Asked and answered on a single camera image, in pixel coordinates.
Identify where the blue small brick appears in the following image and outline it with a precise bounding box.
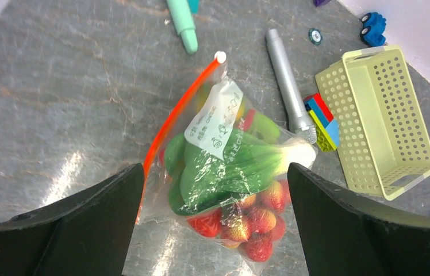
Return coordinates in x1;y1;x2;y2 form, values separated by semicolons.
360;12;386;47

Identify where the clear zip bag orange zipper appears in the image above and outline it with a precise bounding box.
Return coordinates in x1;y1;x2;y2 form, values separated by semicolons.
136;51;318;274

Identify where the green white bok choy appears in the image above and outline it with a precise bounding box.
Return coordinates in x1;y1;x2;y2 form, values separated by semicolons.
163;129;317;217

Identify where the multicolour brick block stack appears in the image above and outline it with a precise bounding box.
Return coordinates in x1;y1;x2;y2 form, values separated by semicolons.
304;93;340;151

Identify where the pale green perforated basket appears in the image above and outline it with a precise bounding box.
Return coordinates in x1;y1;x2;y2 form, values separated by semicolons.
315;45;430;201

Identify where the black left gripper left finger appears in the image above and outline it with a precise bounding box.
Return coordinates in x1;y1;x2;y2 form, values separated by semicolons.
0;164;144;275

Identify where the red strawberry bunch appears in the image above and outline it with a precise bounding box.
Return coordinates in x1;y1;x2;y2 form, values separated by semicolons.
187;179;291;263

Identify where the teal small block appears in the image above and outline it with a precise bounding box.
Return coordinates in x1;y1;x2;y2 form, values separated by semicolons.
187;0;199;14

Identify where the small round blue toy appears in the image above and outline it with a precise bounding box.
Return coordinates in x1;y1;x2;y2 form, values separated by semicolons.
308;28;323;45

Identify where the mint green toy pen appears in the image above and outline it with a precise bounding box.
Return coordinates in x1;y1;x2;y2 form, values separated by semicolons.
167;0;198;55

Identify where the grey toy microphone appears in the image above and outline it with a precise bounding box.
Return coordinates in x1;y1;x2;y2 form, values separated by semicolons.
265;29;317;144

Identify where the purple small brick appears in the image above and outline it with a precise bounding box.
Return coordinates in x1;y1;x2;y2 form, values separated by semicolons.
313;0;331;7

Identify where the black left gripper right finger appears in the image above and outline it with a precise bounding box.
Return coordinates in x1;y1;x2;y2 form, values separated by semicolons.
287;163;430;275

